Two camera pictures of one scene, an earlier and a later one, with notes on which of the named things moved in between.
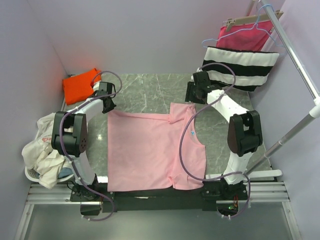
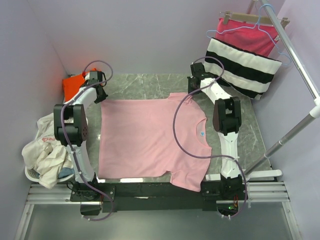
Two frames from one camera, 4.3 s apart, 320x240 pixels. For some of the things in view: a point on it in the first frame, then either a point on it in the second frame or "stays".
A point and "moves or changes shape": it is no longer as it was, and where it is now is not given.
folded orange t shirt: [79, 87] stays
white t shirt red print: [40, 156] stays
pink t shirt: [147, 152] moves or changes shape
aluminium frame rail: [257, 192] stays
